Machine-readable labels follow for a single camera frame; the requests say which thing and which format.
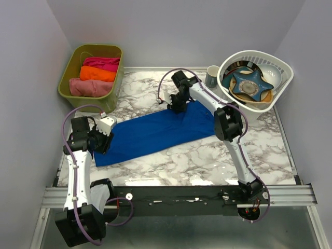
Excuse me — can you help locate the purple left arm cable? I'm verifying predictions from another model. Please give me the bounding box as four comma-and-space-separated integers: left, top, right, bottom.
61, 104, 134, 246

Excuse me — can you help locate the orange rolled t shirt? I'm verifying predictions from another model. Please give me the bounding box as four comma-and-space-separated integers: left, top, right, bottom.
79, 66, 117, 82

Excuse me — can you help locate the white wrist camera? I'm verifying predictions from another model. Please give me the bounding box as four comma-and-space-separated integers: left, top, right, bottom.
156, 92, 172, 104
96, 116, 117, 136

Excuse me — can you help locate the blue t shirt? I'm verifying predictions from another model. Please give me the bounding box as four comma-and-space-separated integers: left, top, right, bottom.
94, 101, 214, 167

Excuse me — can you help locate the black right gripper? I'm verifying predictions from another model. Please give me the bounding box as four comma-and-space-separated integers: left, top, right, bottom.
165, 92, 188, 115

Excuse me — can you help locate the blue star shaped dish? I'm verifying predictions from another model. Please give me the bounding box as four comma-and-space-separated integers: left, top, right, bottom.
229, 68, 274, 102

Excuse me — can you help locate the aluminium rail frame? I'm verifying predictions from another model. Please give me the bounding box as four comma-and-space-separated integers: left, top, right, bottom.
30, 183, 330, 249

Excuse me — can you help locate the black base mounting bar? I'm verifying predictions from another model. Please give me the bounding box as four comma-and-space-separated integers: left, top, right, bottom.
114, 185, 268, 216

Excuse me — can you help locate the magenta rolled t shirt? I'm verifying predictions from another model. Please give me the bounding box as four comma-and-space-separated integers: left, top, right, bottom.
82, 57, 120, 72

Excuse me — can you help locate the grey white mug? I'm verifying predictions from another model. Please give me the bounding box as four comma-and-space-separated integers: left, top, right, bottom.
205, 65, 219, 89

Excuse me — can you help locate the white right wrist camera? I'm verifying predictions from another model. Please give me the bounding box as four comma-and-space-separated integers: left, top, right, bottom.
156, 92, 172, 104

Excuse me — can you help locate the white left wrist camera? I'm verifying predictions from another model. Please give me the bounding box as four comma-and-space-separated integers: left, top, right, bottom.
96, 116, 117, 136

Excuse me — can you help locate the teal plate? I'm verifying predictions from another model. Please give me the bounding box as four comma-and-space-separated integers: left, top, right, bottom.
222, 67, 254, 89

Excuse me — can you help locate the olive green plastic bin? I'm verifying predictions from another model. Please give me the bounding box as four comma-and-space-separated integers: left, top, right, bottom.
58, 44, 124, 113

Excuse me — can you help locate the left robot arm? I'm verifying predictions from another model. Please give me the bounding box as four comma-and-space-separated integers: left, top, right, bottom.
55, 114, 117, 247

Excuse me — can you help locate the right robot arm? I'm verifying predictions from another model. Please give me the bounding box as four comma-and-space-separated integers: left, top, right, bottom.
164, 68, 271, 203

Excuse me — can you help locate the pink rolled t shirt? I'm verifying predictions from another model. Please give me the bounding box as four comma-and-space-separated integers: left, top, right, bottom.
69, 78, 114, 98

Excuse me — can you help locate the white bowl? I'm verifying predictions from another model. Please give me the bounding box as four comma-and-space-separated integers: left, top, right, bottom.
258, 64, 282, 90

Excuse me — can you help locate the white plastic dish basket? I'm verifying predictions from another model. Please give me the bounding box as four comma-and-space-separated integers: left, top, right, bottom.
217, 50, 294, 119

